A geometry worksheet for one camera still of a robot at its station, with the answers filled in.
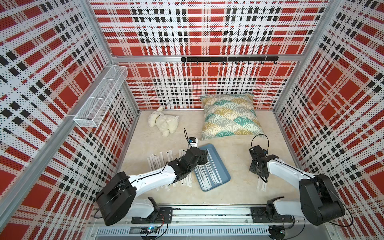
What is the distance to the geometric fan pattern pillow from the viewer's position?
95 centimetres

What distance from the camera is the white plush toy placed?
3.39ft

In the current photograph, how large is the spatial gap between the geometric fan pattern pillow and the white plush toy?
0.23m
